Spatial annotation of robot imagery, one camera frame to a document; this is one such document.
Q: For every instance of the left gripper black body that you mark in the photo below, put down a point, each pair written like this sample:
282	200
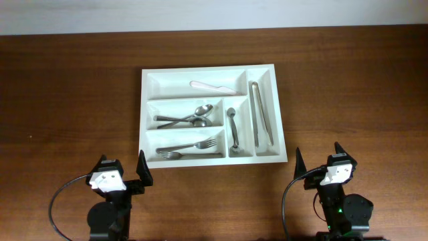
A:
134	187

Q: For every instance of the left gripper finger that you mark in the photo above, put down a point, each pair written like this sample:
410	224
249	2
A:
100	164
143	171

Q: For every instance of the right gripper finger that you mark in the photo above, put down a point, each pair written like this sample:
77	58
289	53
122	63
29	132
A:
340	152
300	168

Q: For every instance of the silver butter knife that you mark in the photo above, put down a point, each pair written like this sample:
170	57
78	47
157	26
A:
177	155

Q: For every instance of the small dark teaspoon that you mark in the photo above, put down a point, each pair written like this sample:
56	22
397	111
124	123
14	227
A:
236	151

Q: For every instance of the silver fork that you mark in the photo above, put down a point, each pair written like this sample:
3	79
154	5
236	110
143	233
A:
199	145

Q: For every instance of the silver spoon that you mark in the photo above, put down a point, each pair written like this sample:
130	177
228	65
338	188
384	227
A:
196	121
202	111

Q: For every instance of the pink plastic knife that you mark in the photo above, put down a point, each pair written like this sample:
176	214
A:
204	86

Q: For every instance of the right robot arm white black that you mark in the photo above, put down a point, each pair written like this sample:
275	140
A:
347	216

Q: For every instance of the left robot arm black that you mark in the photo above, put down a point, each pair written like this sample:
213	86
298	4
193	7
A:
110	219

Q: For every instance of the white plastic cutlery tray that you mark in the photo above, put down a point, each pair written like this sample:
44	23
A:
211	116

